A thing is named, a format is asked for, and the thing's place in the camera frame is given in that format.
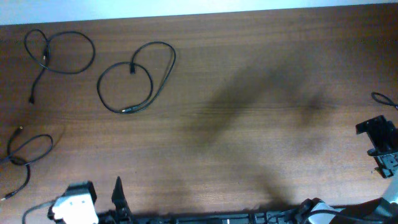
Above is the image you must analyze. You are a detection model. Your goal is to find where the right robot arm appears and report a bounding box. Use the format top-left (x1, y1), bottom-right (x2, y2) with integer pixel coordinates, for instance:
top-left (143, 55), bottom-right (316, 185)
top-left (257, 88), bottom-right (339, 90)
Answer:
top-left (296, 115), bottom-right (397, 223)

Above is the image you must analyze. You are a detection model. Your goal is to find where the left camera black cable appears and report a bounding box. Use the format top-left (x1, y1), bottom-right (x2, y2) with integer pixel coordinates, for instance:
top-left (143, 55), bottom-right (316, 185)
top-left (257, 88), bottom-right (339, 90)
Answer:
top-left (21, 200), bottom-right (58, 224)

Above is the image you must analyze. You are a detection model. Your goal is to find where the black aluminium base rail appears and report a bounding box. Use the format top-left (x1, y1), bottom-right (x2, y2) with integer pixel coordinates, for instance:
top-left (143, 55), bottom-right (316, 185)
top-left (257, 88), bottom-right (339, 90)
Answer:
top-left (96, 205), bottom-right (371, 224)

